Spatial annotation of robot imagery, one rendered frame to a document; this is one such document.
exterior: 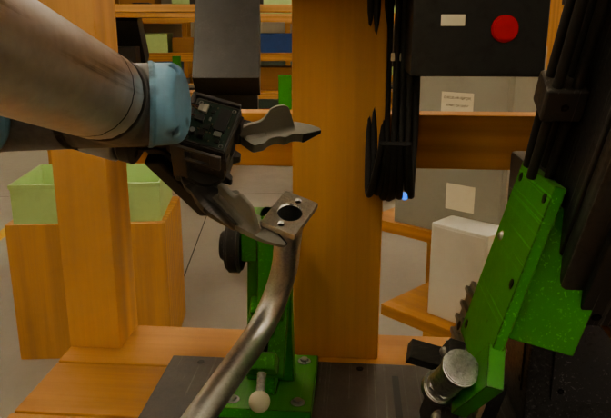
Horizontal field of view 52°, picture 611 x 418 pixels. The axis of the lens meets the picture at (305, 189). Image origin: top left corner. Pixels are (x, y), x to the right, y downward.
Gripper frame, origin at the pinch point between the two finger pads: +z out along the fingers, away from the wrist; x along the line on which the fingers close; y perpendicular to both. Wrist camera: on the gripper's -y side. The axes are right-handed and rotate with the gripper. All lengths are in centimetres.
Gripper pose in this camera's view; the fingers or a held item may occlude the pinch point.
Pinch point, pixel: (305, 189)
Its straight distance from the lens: 68.8
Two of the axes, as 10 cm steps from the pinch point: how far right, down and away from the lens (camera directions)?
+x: 2.5, -8.3, 5.0
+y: 1.1, -4.9, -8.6
